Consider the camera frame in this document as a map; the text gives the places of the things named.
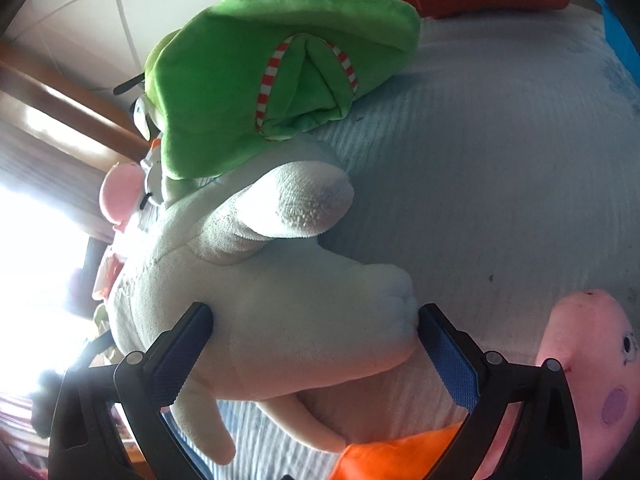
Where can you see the red tissue pack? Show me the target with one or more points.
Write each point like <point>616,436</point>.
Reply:
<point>107,275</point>

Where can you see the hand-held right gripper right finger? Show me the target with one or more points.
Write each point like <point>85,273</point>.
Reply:
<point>450,360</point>

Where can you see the pink round plush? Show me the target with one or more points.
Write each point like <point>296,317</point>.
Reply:
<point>117,190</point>

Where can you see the green frog plush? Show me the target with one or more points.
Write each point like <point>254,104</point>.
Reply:
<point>225,85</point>

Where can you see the pink pig plush orange dress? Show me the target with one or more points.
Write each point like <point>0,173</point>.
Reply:
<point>590,350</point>

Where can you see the small white unicorn plush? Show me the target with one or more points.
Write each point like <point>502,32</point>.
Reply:
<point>152,170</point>

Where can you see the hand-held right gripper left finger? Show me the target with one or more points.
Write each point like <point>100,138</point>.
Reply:
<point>177,355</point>

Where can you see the blue plastic crate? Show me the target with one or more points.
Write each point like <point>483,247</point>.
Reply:
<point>620,30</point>

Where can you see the white seal plush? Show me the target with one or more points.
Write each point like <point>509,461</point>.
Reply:
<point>300,310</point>

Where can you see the light blue bed sheet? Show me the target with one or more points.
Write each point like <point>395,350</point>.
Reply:
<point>475,185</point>

